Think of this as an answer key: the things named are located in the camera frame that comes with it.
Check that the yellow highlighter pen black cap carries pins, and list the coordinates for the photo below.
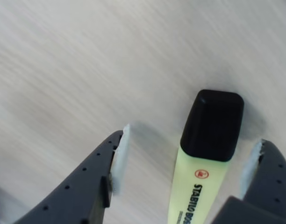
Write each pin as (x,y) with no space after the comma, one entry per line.
(210,121)

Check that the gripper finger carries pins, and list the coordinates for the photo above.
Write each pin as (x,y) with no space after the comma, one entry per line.
(87,182)
(269,186)

